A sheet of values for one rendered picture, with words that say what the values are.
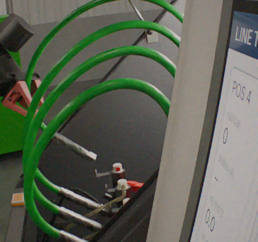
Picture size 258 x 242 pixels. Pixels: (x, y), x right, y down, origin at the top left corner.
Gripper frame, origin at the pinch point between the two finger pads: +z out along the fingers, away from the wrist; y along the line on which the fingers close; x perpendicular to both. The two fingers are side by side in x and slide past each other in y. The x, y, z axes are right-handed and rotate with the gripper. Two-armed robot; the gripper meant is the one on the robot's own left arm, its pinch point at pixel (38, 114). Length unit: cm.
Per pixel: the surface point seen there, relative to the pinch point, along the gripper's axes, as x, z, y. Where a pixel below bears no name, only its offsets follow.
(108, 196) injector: 0.1, 21.6, 2.1
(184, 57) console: -38, 24, -31
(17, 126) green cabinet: 186, -130, 242
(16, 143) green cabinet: 198, -121, 242
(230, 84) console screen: -42, 31, -43
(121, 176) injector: -5.0, 20.5, 2.4
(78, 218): -3.7, 24.2, -14.8
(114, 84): -26.4, 16.7, -21.6
